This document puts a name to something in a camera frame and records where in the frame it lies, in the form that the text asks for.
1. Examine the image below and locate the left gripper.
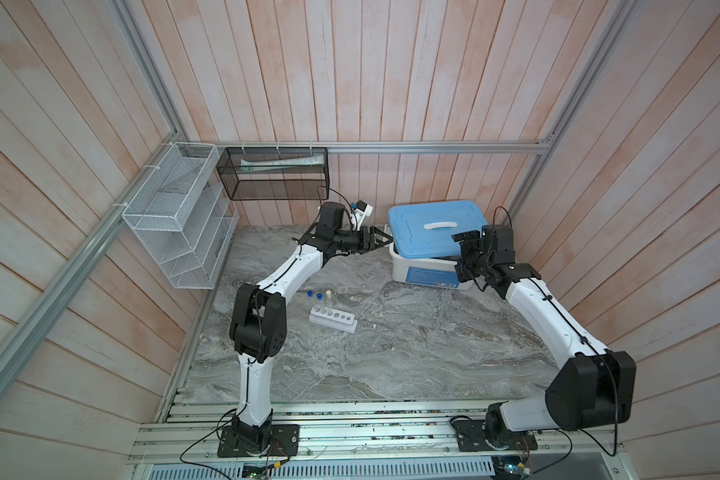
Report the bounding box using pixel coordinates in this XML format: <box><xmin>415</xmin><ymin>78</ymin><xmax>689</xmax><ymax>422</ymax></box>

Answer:
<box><xmin>333</xmin><ymin>225</ymin><xmax>393</xmax><ymax>254</ymax></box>

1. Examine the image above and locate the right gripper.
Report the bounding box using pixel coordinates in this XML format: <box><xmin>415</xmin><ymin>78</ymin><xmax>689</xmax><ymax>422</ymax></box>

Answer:
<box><xmin>452</xmin><ymin>231</ymin><xmax>490</xmax><ymax>281</ymax></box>

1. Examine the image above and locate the blue plastic bin lid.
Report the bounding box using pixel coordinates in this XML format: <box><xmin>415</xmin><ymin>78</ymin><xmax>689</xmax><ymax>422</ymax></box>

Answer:
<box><xmin>388</xmin><ymin>200</ymin><xmax>488</xmax><ymax>259</ymax></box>

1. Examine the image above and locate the white plastic storage bin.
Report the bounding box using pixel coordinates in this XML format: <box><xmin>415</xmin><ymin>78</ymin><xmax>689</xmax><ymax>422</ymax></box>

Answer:
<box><xmin>387</xmin><ymin>220</ymin><xmax>470</xmax><ymax>290</ymax></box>

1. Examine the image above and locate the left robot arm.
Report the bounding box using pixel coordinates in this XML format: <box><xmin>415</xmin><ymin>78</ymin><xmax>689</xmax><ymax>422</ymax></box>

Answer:
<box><xmin>222</xmin><ymin>200</ymin><xmax>392</xmax><ymax>452</ymax></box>

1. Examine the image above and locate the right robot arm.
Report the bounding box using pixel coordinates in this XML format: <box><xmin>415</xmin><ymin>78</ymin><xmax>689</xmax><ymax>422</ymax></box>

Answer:
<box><xmin>452</xmin><ymin>225</ymin><xmax>637</xmax><ymax>450</ymax></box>

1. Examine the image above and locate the white test tube rack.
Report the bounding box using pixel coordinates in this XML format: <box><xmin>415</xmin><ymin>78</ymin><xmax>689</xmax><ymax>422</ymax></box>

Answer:
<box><xmin>309</xmin><ymin>308</ymin><xmax>358</xmax><ymax>333</ymax></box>

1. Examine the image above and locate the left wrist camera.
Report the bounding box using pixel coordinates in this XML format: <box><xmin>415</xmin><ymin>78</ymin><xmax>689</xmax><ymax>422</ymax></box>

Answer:
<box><xmin>351</xmin><ymin>200</ymin><xmax>373</xmax><ymax>218</ymax></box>

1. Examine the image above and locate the black wire mesh basket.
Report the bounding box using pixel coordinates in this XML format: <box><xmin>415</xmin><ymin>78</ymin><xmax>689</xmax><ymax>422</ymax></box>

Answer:
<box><xmin>216</xmin><ymin>146</ymin><xmax>331</xmax><ymax>201</ymax></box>

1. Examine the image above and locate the white wire mesh shelf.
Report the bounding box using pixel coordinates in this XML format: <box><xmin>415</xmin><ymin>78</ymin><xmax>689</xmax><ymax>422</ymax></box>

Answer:
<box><xmin>122</xmin><ymin>142</ymin><xmax>239</xmax><ymax>290</ymax></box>

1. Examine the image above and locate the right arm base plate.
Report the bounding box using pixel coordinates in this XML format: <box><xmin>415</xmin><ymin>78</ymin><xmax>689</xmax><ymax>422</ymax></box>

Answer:
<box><xmin>449</xmin><ymin>415</ymin><xmax>538</xmax><ymax>452</ymax></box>

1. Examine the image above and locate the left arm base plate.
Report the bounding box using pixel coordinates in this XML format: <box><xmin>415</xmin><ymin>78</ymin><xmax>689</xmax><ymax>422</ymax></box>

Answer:
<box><xmin>217</xmin><ymin>423</ymin><xmax>300</xmax><ymax>458</ymax></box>

